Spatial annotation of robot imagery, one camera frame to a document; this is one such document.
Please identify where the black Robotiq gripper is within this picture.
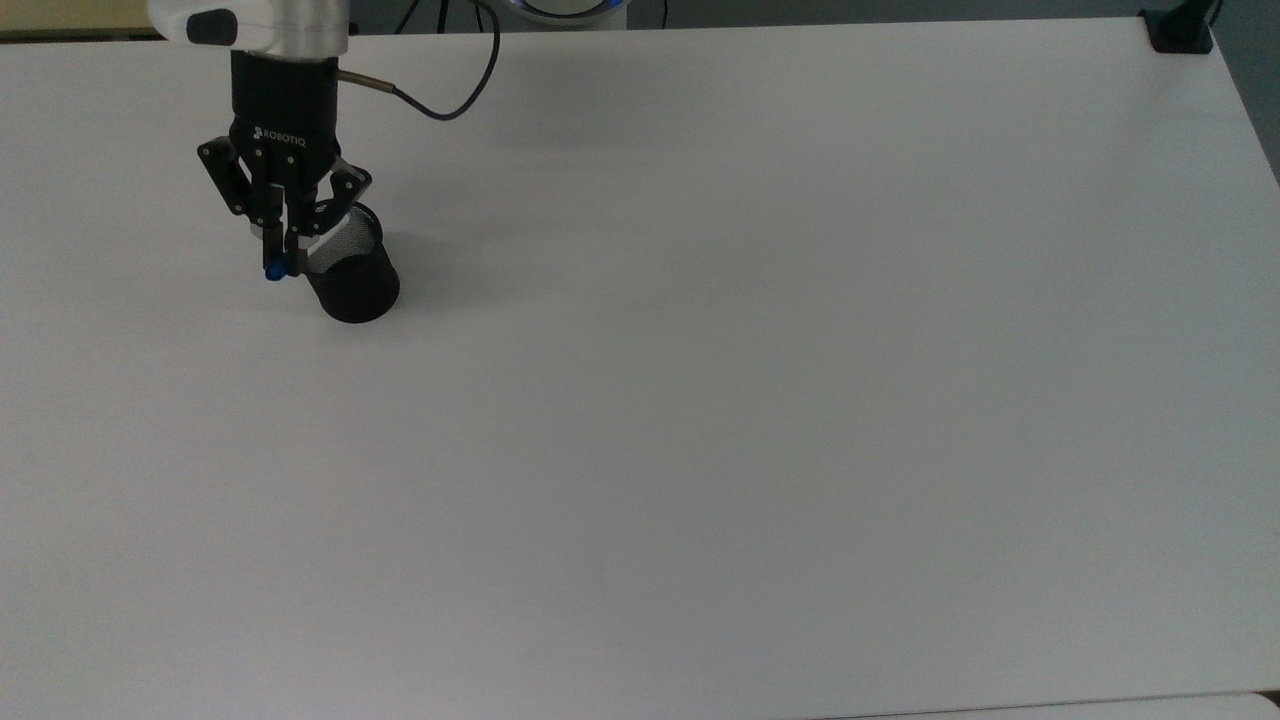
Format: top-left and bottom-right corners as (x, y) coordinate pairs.
(196, 50), (374, 275)

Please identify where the black mesh pen cup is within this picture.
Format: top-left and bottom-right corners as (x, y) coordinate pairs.
(300, 200), (402, 325)

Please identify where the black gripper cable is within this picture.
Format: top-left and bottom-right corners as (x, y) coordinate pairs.
(338, 0), (502, 122)

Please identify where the white robot base blue ring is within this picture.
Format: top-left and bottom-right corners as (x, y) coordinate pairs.
(500, 0), (633, 32)

